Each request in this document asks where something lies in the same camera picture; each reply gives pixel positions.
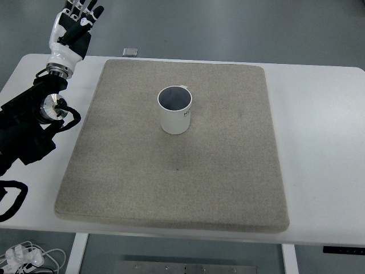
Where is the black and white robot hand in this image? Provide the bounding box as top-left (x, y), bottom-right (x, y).
top-left (48, 1), bottom-right (104, 70)

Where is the white cup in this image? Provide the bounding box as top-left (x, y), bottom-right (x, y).
top-left (157, 85), bottom-right (193, 135)

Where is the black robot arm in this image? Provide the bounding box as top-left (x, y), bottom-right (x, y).
top-left (1, 63), bottom-right (81, 175)

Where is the small grey floor box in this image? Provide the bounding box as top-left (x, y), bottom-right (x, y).
top-left (123, 47), bottom-right (138, 57)

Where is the beige felt mat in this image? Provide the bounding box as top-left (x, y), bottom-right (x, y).
top-left (54, 59), bottom-right (290, 233)

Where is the white power strip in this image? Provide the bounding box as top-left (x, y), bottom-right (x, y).
top-left (5, 245), bottom-right (44, 268)

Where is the white table leg left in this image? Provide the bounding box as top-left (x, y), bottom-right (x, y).
top-left (65, 233), bottom-right (89, 274)

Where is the white table leg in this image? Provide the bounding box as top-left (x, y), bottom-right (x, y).
top-left (281, 244), bottom-right (299, 274)
top-left (65, 233), bottom-right (89, 274)

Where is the white table leg right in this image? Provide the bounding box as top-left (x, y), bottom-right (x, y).
top-left (281, 244), bottom-right (299, 274)

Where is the black table control panel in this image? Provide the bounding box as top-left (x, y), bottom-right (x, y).
top-left (323, 246), bottom-right (365, 256)

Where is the black sleeved cable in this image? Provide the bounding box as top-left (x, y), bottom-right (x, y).
top-left (0, 180), bottom-right (29, 223)

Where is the white cable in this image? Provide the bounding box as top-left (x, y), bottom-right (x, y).
top-left (0, 240), bottom-right (68, 274)

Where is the grey metal base plate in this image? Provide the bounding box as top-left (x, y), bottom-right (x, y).
top-left (113, 260), bottom-right (257, 274)

